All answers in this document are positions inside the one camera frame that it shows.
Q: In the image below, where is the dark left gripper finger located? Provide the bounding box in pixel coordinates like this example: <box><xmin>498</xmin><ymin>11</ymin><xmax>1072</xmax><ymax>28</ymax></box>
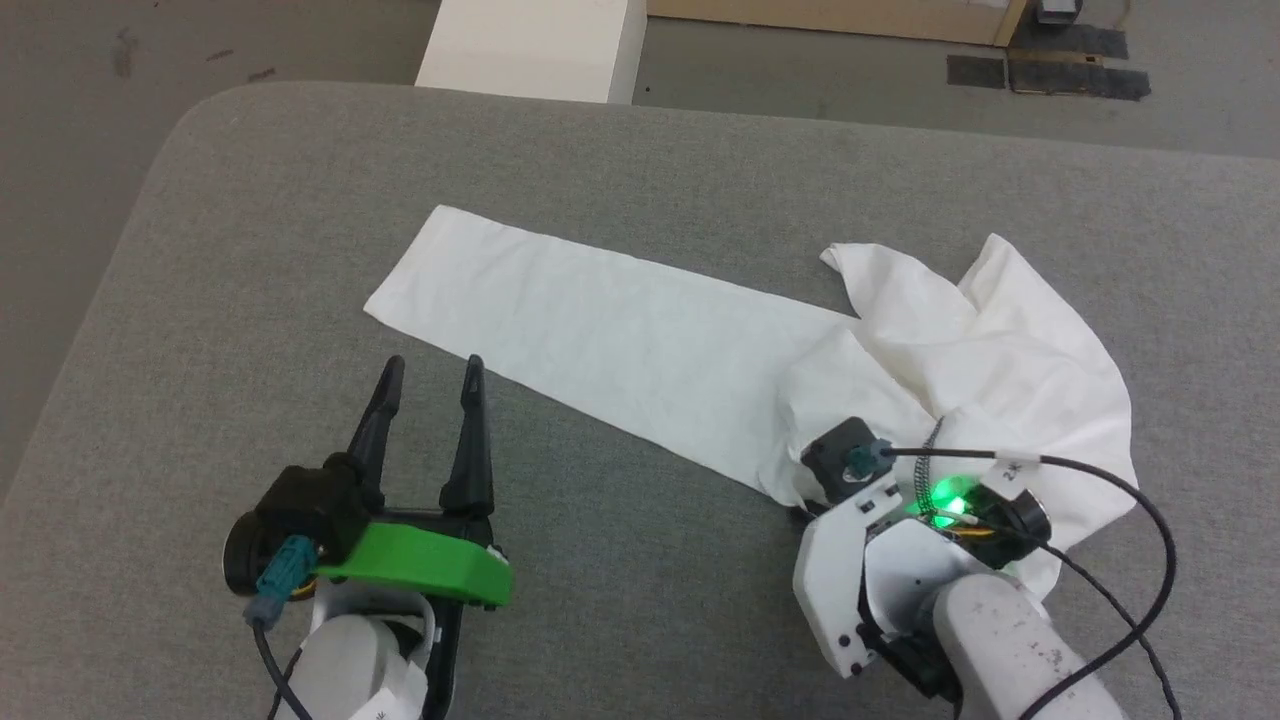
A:
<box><xmin>439</xmin><ymin>354</ymin><xmax>497</xmax><ymax>519</ymax></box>
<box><xmin>348</xmin><ymin>356</ymin><xmax>407</xmax><ymax>493</ymax></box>

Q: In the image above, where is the small black floor mat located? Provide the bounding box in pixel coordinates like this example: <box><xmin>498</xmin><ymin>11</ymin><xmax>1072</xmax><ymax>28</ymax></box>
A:
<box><xmin>946</xmin><ymin>54</ymin><xmax>1008</xmax><ymax>90</ymax></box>

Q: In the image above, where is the light wooden board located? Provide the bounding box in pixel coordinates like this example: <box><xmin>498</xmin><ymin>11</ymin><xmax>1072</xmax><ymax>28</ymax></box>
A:
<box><xmin>646</xmin><ymin>0</ymin><xmax>1031</xmax><ymax>48</ymax></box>

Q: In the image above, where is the white garment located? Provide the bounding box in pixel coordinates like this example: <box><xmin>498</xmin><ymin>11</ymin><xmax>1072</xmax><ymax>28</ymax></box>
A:
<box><xmin>363</xmin><ymin>205</ymin><xmax>1140</xmax><ymax>601</ymax></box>

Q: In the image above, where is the long black floor mat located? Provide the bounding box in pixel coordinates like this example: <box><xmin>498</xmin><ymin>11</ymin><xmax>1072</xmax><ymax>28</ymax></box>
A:
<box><xmin>1007</xmin><ymin>60</ymin><xmax>1152</xmax><ymax>102</ymax></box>

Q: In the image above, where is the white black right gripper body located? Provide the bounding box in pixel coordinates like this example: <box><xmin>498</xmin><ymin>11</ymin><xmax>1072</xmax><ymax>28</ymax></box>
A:
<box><xmin>793</xmin><ymin>478</ymin><xmax>1053</xmax><ymax>701</ymax></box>

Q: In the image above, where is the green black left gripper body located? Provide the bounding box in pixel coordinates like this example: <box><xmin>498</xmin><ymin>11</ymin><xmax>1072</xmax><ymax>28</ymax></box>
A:
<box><xmin>317</xmin><ymin>507</ymin><xmax>515</xmax><ymax>720</ymax></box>

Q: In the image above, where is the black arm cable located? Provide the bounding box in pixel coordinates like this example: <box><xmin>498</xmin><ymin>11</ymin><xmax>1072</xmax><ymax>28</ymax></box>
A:
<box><xmin>848</xmin><ymin>440</ymin><xmax>1183</xmax><ymax>720</ymax></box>
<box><xmin>246</xmin><ymin>537</ymin><xmax>323</xmax><ymax>720</ymax></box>

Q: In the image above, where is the white cabinet block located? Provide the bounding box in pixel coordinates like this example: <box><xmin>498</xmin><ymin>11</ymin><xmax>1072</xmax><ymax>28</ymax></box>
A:
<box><xmin>415</xmin><ymin>0</ymin><xmax>649</xmax><ymax>106</ymax></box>

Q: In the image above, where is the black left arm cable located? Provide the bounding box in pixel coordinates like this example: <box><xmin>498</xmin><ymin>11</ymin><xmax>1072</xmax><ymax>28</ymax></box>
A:
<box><xmin>246</xmin><ymin>537</ymin><xmax>323</xmax><ymax>720</ymax></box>

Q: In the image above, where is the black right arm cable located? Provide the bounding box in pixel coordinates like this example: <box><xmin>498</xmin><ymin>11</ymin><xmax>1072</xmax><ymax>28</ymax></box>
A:
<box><xmin>848</xmin><ymin>440</ymin><xmax>1183</xmax><ymax>720</ymax></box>

